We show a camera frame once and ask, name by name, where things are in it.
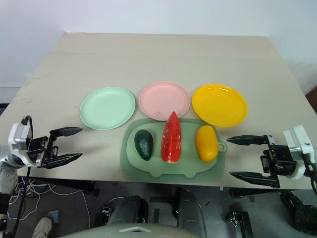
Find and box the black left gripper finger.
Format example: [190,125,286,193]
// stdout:
[49,127,84,140]
[45,153,83,170]

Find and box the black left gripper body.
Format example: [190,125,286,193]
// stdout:
[26,133,60,169]

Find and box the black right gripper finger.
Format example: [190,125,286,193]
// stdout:
[226,134,269,146]
[229,171,281,189]

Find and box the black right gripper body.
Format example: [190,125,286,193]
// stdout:
[260,134,298,177]

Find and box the yellow round plate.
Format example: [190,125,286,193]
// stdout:
[192,84,248,128]

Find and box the light green round plate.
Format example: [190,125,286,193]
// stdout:
[79,86,136,130]

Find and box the pink round plate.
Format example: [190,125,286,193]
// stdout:
[138,81,191,121]

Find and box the yellow mango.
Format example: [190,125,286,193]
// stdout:
[196,125,218,163]

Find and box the black metal stand foot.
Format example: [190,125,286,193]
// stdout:
[227,210,254,238]
[93,205,113,227]

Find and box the dark rounded speckled shape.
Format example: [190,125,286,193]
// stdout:
[280,190,317,232]

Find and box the white sneaker shoe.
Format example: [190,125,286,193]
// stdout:
[31,217,53,238]

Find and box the grey robot right leg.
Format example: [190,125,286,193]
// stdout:
[173,187,207,238]

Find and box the grey robot leg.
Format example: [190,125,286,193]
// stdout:
[107,195,149,227]
[173,187,207,238]

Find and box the red watermelon slice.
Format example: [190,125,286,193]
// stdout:
[160,111,183,164]

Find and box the dark green avocado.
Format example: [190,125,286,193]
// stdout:
[134,129,154,161]

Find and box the green silicone cutting board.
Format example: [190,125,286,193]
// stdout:
[120,118,227,180]

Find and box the grey robot left leg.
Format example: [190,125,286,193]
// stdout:
[107,195,149,227]

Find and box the grey robot torso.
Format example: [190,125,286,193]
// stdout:
[58,220,200,238]

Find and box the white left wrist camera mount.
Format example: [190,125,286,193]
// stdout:
[7,122,43,168]

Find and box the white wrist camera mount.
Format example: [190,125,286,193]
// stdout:
[282,125,317,180]
[7,122,43,168]

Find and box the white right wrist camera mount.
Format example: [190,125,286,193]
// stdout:
[282,125,317,180]

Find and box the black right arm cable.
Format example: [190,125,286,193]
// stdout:
[301,152,317,197]

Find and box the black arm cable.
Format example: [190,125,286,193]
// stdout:
[301,152,317,197]
[13,115,34,238]

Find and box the white floor cable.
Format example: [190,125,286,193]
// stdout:
[6,178,127,224]

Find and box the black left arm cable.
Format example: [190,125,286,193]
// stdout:
[13,115,34,238]

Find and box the white wall unit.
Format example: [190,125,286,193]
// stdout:
[0,86,22,104]

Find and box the dark table frame bar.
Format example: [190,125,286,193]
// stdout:
[17,176,317,199]

